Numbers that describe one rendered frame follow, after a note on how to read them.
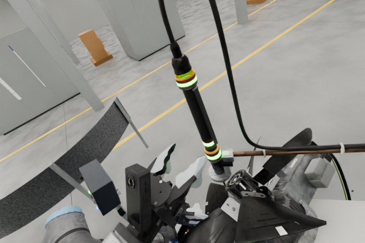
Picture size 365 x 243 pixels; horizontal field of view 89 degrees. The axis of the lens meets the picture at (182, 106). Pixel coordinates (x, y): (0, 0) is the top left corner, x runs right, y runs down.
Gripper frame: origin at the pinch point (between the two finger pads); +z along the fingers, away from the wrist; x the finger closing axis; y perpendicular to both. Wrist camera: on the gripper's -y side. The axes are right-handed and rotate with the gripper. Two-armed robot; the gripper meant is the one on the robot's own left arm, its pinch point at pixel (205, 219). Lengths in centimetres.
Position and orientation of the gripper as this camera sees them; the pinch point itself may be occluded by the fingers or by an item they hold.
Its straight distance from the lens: 89.0
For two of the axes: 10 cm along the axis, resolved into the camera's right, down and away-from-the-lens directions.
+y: 1.9, -5.5, 8.2
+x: 2.9, 8.2, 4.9
